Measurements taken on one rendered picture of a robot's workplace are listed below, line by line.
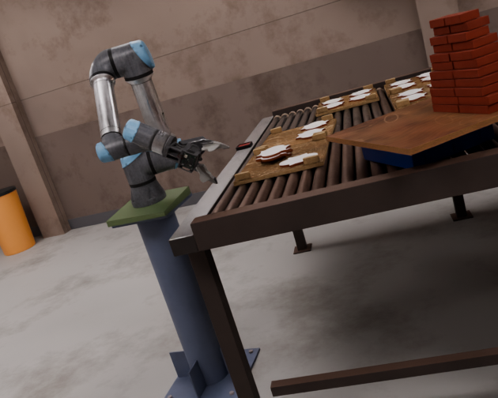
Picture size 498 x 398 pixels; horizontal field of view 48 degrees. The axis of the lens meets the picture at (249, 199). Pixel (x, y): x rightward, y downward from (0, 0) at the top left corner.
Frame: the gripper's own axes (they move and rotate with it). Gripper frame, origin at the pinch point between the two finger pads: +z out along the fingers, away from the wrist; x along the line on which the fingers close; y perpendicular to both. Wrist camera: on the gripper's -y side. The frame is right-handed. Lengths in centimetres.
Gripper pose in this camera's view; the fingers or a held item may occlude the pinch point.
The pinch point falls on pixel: (224, 165)
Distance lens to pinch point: 189.4
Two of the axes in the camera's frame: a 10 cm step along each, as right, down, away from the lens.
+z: 9.2, 3.8, -0.5
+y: -2.5, 4.9, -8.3
